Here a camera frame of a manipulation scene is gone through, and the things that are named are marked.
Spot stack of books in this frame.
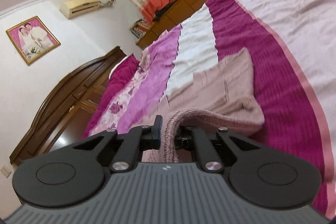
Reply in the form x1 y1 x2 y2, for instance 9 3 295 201
130 19 151 39

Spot pink knitted sweater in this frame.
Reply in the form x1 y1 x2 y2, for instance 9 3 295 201
142 48 265 162

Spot magenta pillow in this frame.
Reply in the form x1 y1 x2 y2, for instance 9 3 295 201
81 55 139 139

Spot black cloth on cabinet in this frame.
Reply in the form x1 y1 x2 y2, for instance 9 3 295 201
153 1 181 22

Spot framed wedding photo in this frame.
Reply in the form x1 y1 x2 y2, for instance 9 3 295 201
6 16 61 66

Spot white wall switch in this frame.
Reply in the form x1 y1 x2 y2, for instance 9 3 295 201
0 165 11 178

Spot wall air conditioner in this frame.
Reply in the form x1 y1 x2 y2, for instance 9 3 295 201
60 0 101 19

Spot dark wooden headboard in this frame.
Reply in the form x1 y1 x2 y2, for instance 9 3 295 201
10 47 126 165

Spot striped magenta white bedspread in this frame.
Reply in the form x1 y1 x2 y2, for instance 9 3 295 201
81 0 336 221

